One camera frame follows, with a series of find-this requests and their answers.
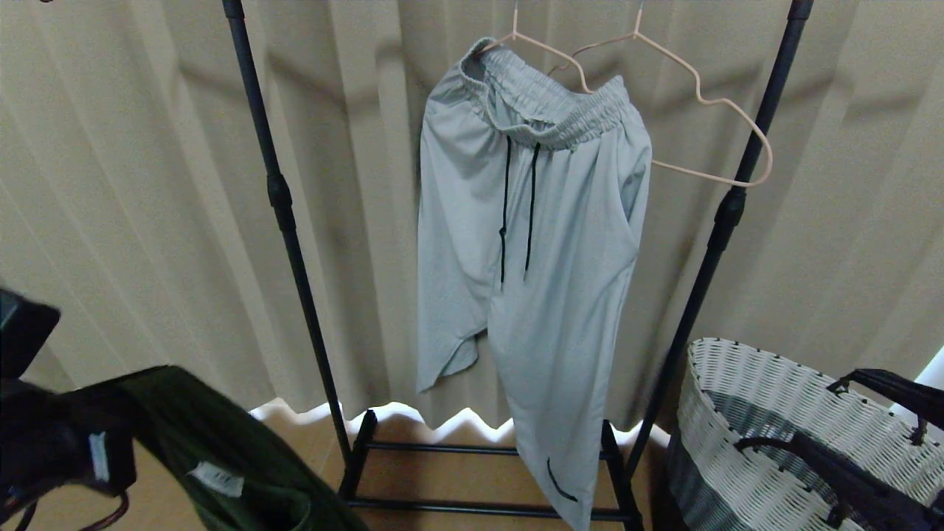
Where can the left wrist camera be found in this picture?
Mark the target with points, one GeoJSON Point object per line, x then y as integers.
{"type": "Point", "coordinates": [22, 332]}

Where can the pale grey shorts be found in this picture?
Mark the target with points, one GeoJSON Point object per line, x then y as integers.
{"type": "Point", "coordinates": [553, 295]}

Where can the white laundry basket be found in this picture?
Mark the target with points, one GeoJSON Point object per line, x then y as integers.
{"type": "Point", "coordinates": [737, 383]}

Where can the black clothes rack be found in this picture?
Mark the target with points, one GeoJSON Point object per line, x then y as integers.
{"type": "Point", "coordinates": [284, 214]}

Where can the beige curtain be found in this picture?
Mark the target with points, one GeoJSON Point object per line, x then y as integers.
{"type": "Point", "coordinates": [147, 147]}

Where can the green garment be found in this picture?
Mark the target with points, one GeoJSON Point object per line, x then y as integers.
{"type": "Point", "coordinates": [221, 428]}

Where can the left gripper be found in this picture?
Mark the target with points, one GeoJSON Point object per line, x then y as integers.
{"type": "Point", "coordinates": [66, 435]}

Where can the pink clothes hanger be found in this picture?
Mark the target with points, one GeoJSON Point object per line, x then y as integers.
{"type": "Point", "coordinates": [667, 53]}
{"type": "Point", "coordinates": [546, 46]}

